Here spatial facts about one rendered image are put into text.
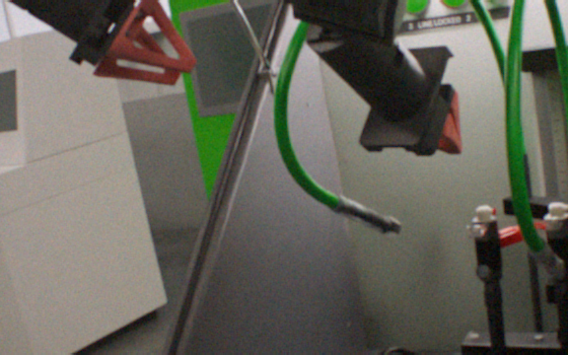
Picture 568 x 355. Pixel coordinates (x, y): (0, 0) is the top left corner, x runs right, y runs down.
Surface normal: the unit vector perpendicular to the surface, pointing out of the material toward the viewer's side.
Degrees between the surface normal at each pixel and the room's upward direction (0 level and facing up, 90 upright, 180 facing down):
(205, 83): 90
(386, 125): 46
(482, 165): 90
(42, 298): 90
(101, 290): 90
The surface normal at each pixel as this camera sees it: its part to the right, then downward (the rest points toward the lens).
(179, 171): -0.40, 0.26
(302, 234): 0.85, -0.05
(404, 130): -0.62, -0.47
